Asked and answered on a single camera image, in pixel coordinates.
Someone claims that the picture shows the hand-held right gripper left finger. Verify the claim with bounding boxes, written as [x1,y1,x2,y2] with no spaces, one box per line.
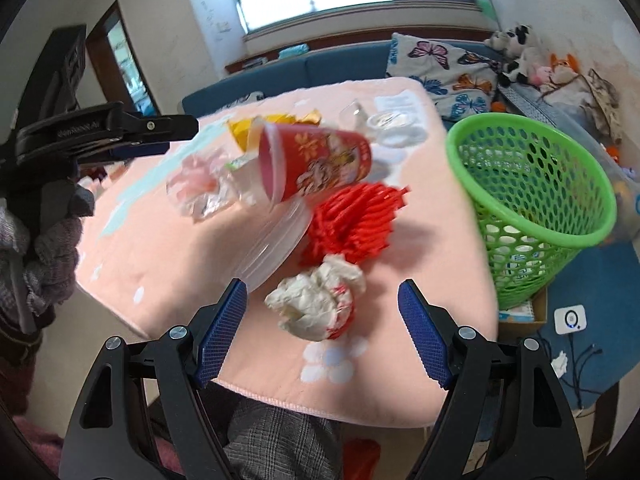
[59,277,249,480]

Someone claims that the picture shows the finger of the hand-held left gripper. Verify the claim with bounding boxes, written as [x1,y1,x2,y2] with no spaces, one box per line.
[17,101,199,159]
[75,141,172,169]

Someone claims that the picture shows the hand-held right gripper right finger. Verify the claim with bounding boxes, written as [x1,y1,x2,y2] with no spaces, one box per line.
[397,279,587,480]

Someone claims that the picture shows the clear plastic wrap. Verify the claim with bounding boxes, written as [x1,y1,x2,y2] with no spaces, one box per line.
[165,152,241,226]

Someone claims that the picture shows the clear plastic lid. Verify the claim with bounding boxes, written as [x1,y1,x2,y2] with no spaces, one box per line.
[235,200,313,293]

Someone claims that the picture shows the white paper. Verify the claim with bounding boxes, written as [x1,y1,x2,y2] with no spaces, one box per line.
[264,254,367,343]

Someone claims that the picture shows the yellow snack wrapper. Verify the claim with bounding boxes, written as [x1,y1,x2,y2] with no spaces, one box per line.
[226,110,322,155]

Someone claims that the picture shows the red foam fruit net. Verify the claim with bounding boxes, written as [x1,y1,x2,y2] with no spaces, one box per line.
[300,182,411,268]

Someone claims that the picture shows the red paper cup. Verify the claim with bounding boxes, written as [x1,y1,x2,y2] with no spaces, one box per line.
[255,122,373,213]

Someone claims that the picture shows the green plastic basket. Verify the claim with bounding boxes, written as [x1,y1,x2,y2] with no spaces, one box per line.
[446,112,617,311]

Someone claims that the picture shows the person's left hand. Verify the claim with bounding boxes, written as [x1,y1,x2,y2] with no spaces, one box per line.
[0,182,96,321]

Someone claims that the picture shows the peach printed blanket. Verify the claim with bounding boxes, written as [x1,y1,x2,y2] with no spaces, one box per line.
[75,76,501,428]

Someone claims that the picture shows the doorway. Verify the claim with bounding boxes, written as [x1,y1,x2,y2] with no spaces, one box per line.
[85,0,161,116]

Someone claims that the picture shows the cardboard box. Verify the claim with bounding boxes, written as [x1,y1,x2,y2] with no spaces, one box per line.
[497,287,548,330]

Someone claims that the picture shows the person's plaid trouser leg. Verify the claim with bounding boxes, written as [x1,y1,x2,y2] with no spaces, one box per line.
[220,395,346,480]

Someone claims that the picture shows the white square device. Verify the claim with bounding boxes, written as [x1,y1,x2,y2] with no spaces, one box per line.
[553,305,587,333]

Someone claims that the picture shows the blue sofa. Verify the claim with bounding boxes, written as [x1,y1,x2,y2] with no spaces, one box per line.
[181,40,506,118]

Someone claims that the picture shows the blue floor mat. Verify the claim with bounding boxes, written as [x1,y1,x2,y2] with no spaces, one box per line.
[495,240,640,411]

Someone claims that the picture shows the clear plastic cup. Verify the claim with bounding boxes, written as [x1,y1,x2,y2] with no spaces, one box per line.
[339,100,373,131]

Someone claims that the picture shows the clear plastic container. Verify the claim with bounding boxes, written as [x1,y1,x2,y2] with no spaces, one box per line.
[367,92,428,148]

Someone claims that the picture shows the grey perforated panel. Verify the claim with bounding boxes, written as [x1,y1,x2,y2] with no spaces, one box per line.
[497,82,557,127]

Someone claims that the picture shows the clear storage box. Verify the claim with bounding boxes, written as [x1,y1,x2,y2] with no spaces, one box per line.
[550,100,640,243]

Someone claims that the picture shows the large butterfly print pillow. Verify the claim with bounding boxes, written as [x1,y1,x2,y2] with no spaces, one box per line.
[385,32,506,123]

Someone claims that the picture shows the black and white cow plush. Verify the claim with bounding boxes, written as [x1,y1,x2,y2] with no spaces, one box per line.
[500,24,548,86]

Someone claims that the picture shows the beige cloth bag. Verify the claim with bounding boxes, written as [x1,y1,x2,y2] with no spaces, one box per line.
[540,67,623,143]

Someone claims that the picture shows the white dog plush toy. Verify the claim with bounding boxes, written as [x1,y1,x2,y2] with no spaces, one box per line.
[484,30,512,53]

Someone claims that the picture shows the orange fox plush toy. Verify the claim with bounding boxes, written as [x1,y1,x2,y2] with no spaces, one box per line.
[547,52,582,82]

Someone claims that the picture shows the black cables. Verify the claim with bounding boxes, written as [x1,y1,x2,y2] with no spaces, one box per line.
[547,337,607,411]

